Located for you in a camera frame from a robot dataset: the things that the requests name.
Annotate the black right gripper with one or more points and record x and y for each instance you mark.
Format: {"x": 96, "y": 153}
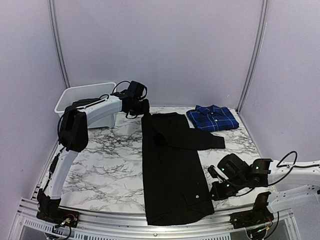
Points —
{"x": 219, "y": 195}

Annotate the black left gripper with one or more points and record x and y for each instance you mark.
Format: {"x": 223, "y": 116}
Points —
{"x": 145, "y": 109}

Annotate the black long sleeve shirt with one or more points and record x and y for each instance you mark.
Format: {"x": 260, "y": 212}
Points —
{"x": 174, "y": 184}

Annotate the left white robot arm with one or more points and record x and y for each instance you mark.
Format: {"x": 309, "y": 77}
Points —
{"x": 73, "y": 136}

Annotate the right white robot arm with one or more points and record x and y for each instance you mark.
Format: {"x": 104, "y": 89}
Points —
{"x": 266, "y": 173}

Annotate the dark clothes in bin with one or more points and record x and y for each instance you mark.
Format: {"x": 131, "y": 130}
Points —
{"x": 83, "y": 102}

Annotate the white plastic bin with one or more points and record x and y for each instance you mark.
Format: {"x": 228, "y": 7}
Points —
{"x": 76, "y": 93}

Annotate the blue plaid folded shirt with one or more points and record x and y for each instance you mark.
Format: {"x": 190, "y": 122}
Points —
{"x": 212, "y": 118}

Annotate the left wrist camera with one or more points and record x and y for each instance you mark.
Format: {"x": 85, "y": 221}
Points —
{"x": 136, "y": 90}

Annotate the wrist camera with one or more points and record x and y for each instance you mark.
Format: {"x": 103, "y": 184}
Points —
{"x": 136, "y": 90}
{"x": 234, "y": 168}

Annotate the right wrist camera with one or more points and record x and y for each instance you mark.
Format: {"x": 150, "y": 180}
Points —
{"x": 234, "y": 168}

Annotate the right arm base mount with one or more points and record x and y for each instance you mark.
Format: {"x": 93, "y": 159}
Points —
{"x": 259, "y": 213}

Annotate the aluminium frame rail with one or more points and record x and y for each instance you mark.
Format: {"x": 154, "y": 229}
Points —
{"x": 130, "y": 226}

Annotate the left aluminium corner post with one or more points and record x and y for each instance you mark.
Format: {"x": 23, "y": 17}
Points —
{"x": 57, "y": 42}

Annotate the aluminium corner post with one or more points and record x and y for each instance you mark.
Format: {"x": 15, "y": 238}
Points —
{"x": 262, "y": 23}
{"x": 57, "y": 42}

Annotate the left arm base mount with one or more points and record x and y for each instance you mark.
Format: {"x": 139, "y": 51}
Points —
{"x": 57, "y": 217}

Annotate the right aluminium corner post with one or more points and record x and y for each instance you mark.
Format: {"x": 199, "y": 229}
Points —
{"x": 262, "y": 23}

